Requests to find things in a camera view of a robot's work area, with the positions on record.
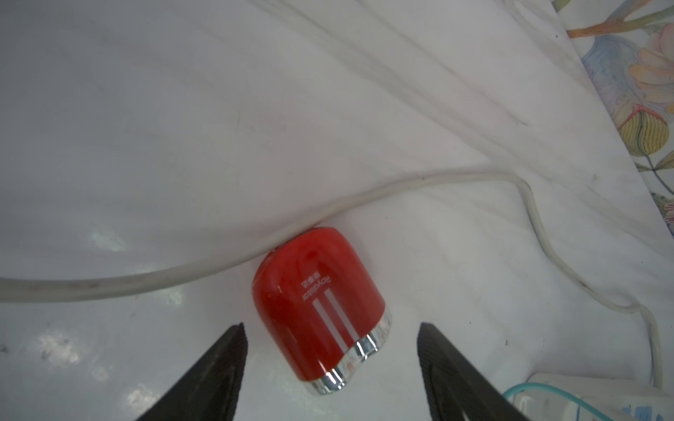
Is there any white power strip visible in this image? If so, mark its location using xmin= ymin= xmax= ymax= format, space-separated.
xmin=1 ymin=176 xmax=651 ymax=420

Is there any white charger teal cable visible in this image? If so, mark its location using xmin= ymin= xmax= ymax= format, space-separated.
xmin=501 ymin=382 xmax=614 ymax=421

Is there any red electric shaver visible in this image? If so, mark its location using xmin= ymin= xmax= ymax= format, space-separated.
xmin=252 ymin=227 xmax=392 ymax=396

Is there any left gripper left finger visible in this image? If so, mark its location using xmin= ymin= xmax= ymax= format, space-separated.
xmin=138 ymin=324 xmax=249 ymax=421

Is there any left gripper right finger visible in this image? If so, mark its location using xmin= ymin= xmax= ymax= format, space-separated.
xmin=417 ymin=322 xmax=526 ymax=421

